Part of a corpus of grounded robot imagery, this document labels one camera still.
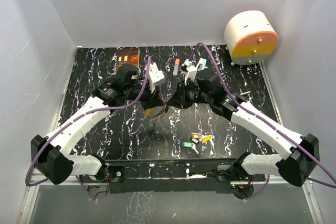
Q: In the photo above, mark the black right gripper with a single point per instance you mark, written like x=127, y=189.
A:
x=179, y=99

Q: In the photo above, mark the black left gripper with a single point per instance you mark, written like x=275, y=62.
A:
x=150, y=96

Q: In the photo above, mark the large keyring with yellow handle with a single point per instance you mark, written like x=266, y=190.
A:
x=156, y=113

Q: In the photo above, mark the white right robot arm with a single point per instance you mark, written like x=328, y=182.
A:
x=295, y=156

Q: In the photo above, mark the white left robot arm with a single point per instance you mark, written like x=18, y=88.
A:
x=51, y=154

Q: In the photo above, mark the orange grey eraser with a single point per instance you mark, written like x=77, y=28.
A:
x=176, y=67

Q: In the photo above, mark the white blue stapler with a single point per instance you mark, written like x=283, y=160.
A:
x=201, y=65

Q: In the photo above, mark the green key tag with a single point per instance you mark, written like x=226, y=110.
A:
x=187, y=144

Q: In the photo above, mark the paperback book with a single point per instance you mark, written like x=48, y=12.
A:
x=129, y=56

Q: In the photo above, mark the white round drawer cabinet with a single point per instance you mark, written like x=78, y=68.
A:
x=250, y=37

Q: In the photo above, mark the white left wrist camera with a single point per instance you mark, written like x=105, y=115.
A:
x=156, y=77

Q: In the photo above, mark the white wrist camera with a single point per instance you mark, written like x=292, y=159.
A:
x=156, y=77
x=189, y=71

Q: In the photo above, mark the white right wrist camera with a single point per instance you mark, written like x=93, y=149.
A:
x=189, y=71

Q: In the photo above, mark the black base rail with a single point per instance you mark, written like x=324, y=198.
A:
x=176, y=175

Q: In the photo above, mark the aluminium frame rail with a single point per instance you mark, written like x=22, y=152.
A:
x=245, y=167

